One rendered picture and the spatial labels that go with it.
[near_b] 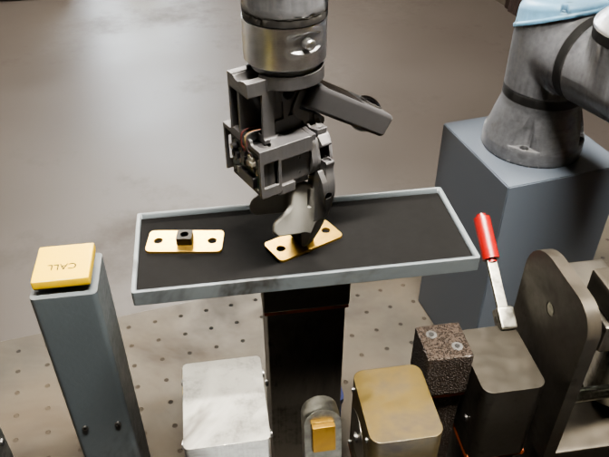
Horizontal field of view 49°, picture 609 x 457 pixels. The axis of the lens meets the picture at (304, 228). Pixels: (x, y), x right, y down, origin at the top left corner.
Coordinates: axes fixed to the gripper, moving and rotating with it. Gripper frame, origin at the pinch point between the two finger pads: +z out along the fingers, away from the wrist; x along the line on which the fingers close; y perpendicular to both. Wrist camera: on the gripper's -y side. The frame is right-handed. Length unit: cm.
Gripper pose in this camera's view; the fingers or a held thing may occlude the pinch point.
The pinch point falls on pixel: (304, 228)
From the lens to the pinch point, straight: 73.0
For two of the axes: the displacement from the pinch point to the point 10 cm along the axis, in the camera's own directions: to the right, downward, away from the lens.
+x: 5.5, 5.1, -6.6
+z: 0.0, 7.9, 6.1
